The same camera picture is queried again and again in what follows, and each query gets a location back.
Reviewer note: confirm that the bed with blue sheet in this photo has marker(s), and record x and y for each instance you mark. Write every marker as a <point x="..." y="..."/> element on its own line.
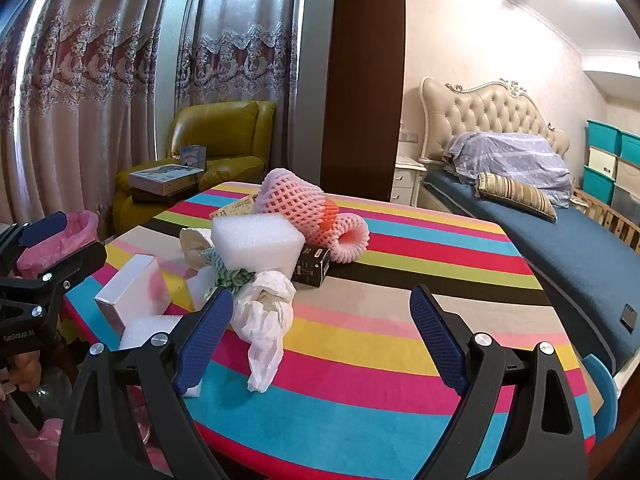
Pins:
<point x="565" y="260"/>

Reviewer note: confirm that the green patterned cloth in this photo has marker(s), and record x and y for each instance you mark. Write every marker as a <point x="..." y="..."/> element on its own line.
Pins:
<point x="230" y="275"/>

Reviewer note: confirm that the pink trash bag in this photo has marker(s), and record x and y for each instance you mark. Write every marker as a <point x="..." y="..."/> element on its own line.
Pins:
<point x="75" y="232"/>

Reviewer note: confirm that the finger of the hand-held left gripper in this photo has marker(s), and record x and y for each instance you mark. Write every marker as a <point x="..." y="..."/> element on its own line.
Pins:
<point x="65" y="266"/>
<point x="45" y="230"/>

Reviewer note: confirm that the brown wooden door panel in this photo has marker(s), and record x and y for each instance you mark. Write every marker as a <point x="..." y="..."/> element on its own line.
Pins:
<point x="365" y="85"/>

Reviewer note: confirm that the white plastic bag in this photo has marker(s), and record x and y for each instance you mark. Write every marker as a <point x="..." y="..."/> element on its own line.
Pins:
<point x="260" y="320"/>

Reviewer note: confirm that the stack of storage boxes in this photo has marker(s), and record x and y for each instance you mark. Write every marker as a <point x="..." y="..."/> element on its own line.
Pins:
<point x="602" y="137"/>

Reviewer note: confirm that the person's left hand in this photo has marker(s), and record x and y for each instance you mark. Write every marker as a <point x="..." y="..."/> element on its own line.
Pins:
<point x="25" y="371"/>

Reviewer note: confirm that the yellow leather armchair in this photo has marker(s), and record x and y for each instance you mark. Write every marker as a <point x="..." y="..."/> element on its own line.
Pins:
<point x="225" y="125"/>

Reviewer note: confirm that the white tissue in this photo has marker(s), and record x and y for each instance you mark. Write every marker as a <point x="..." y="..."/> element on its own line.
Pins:
<point x="195" y="242"/>

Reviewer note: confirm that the black phone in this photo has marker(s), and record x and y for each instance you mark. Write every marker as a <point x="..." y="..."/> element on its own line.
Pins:
<point x="628" y="316"/>

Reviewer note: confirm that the white foam block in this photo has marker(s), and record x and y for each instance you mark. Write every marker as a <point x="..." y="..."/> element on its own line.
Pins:
<point x="255" y="242"/>

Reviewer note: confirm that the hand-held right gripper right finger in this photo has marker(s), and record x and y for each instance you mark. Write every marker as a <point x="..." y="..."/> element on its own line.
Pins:
<point x="440" y="340"/>

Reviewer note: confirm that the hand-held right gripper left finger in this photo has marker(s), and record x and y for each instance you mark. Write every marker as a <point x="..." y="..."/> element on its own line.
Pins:
<point x="205" y="335"/>

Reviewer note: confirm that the beige tufted headboard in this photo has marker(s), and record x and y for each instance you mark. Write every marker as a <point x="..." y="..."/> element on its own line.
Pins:
<point x="490" y="110"/>

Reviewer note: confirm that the small blue picture box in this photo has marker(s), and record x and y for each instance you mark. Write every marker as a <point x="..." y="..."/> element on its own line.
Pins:
<point x="194" y="156"/>

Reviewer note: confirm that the white cardboard box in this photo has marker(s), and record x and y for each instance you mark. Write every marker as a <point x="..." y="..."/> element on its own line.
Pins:
<point x="132" y="287"/>

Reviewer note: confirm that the brown striped cushion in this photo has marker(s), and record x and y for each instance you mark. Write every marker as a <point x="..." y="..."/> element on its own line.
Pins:
<point x="515" y="194"/>

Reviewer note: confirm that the wall switch panel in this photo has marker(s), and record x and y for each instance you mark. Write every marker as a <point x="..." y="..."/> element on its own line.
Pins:
<point x="408" y="136"/>

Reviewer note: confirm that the flat cardboard box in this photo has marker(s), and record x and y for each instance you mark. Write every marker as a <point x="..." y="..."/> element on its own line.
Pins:
<point x="165" y="175"/>

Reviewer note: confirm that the blue chair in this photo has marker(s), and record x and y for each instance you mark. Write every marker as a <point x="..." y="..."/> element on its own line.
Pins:
<point x="602" y="385"/>

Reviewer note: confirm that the yellow cardboard box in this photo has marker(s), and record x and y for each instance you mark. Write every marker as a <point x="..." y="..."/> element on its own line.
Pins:
<point x="240" y="206"/>

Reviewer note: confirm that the white nightstand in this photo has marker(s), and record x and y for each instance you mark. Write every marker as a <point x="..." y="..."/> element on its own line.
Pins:
<point x="407" y="180"/>

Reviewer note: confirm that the pink foam fruit net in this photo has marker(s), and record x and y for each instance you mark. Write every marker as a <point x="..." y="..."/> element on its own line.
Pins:
<point x="345" y="240"/>
<point x="290" y="195"/>

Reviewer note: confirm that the wooden crib rail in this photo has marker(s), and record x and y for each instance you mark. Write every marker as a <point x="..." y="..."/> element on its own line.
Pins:
<point x="615" y="225"/>

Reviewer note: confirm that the black product box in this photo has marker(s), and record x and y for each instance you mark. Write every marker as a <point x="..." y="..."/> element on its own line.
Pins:
<point x="311" y="265"/>

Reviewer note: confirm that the lace patterned curtain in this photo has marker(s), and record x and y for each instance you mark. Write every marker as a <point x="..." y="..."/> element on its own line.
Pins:
<point x="75" y="110"/>
<point x="240" y="35"/>

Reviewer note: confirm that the purple striped pillow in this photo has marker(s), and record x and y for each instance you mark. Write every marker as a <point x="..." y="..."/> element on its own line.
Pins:
<point x="515" y="160"/>

